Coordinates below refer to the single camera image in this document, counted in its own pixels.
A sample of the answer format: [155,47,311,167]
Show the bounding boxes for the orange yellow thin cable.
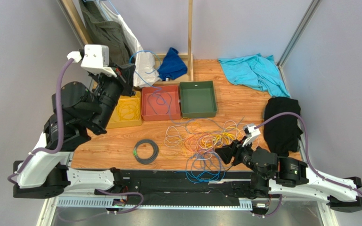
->
[118,95,141,123]

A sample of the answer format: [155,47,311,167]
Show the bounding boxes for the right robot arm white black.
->
[215,140,362,213]

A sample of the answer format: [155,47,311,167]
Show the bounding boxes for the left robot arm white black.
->
[13,63,135,199]

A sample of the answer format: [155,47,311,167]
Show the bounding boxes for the white garment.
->
[99,1,159,88]

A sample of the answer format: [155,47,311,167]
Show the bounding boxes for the yellow plastic bin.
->
[107,91,142,129]

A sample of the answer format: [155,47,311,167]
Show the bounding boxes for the black cloth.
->
[263,97,303,157]

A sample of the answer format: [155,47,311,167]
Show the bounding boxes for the red plastic bin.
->
[141,85,181,121]

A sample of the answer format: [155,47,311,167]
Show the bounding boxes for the olive green garment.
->
[79,0,131,65]

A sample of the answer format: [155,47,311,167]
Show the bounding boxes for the dark blue cloth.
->
[157,48,188,81]

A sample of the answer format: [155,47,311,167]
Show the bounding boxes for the green plastic bin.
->
[179,81,217,118]

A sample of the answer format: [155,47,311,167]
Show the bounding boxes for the cyan cloth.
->
[218,53,291,98]

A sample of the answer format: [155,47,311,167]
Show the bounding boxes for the bright yellow cable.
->
[198,131,243,149]

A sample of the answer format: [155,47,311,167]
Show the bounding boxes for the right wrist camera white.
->
[242,123,261,147]

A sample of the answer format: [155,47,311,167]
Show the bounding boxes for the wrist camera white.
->
[242,123,261,147]
[67,44,117,77]

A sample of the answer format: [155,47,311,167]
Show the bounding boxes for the orange red thin cable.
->
[182,131,213,154]

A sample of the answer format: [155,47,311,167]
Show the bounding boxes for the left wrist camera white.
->
[67,44,117,77]

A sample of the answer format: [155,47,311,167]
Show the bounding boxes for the wooden rack frame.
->
[58,0,195,86]

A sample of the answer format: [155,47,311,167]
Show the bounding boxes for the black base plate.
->
[65,169,272,208]

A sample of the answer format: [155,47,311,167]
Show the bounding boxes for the grey coiled cable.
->
[133,139,160,165]

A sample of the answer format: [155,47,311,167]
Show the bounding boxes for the aluminium rail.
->
[55,195,254,211]

